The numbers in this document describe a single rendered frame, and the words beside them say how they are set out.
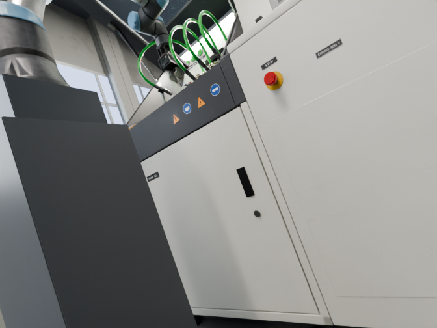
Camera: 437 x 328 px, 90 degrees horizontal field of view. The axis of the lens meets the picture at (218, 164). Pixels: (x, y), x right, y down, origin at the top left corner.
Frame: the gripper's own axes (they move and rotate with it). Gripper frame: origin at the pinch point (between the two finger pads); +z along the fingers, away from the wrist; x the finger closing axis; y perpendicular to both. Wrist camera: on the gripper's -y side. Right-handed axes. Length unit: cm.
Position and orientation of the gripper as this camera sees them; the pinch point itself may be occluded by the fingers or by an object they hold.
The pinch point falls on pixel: (181, 84)
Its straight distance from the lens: 118.6
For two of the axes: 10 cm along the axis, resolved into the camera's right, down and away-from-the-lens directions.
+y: -5.3, 1.4, -8.3
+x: 7.7, -3.2, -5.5
